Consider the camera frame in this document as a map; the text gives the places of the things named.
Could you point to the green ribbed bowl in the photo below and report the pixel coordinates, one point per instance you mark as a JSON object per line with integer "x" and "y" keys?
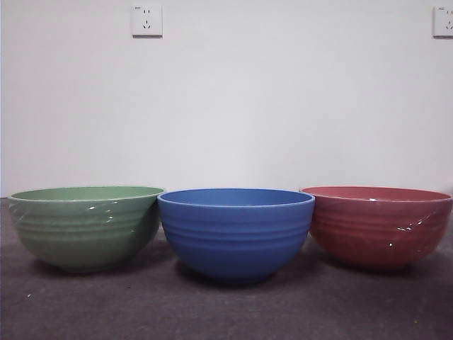
{"x": 85, "y": 233}

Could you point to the red ribbed bowl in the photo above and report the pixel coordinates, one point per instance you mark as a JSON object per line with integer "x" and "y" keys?
{"x": 375, "y": 230}

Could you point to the blue ribbed bowl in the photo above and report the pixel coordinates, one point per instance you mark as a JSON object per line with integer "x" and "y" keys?
{"x": 237, "y": 241}

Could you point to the white wall socket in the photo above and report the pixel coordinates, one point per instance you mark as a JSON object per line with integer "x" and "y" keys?
{"x": 147, "y": 20}
{"x": 444, "y": 21}

